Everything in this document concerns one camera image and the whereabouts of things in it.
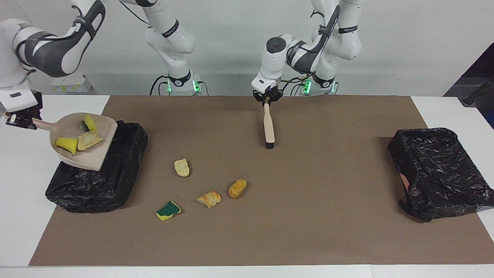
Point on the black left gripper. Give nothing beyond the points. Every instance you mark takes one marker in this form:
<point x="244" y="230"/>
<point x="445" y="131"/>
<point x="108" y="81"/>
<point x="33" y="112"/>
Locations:
<point x="268" y="94"/>

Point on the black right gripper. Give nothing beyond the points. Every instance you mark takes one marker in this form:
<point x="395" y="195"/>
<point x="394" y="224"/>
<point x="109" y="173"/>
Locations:
<point x="32" y="106"/>

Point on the beige hand brush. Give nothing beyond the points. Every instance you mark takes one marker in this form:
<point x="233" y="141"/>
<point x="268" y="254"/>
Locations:
<point x="269" y="127"/>

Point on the yellow sponge wedge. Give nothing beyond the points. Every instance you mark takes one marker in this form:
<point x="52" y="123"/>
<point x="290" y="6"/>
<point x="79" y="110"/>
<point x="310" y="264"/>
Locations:
<point x="66" y="143"/>

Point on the notched yellow sponge piece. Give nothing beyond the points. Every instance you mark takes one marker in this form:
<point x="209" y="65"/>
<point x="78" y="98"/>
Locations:
<point x="90" y="123"/>

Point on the pale striped croissant piece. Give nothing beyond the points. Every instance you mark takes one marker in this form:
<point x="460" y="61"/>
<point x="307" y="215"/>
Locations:
<point x="88" y="141"/>

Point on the beige plastic dustpan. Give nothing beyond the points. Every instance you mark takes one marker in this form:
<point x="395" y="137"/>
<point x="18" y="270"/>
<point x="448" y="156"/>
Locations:
<point x="100" y="154"/>

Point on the brown bread roll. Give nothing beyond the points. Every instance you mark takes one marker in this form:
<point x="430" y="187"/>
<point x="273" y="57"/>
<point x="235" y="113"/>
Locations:
<point x="237" y="188"/>

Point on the pale bread chunk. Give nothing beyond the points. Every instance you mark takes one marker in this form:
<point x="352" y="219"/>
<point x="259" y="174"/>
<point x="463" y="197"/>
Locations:
<point x="181" y="168"/>

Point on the orange white croissant piece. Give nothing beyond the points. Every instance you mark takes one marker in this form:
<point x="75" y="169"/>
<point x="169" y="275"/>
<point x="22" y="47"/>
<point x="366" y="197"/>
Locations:
<point x="208" y="199"/>

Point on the green yellow sponge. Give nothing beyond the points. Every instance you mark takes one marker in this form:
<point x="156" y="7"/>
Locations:
<point x="168" y="210"/>

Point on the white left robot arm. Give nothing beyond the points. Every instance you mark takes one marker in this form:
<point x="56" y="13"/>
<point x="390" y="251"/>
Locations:
<point x="272" y="65"/>

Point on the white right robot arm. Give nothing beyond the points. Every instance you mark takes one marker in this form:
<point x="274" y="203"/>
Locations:
<point x="11" y="65"/>

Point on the black trash bag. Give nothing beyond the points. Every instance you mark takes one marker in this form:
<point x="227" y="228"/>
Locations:
<point x="96" y="189"/>
<point x="440" y="170"/>

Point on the pink plastic bin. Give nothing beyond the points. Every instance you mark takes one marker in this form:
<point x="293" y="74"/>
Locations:
<point x="404" y="181"/>

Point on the white cardboard box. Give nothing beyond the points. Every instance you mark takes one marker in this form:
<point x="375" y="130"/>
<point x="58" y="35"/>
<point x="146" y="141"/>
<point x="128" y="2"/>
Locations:
<point x="73" y="84"/>

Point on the brown table mat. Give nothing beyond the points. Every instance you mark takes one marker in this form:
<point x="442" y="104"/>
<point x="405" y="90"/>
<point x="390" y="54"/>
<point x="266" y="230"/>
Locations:
<point x="231" y="247"/>

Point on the black stand leg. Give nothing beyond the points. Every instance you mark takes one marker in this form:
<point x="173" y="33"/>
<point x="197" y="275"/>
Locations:
<point x="472" y="98"/>

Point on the dark panel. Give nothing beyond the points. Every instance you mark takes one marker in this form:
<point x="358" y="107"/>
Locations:
<point x="482" y="65"/>

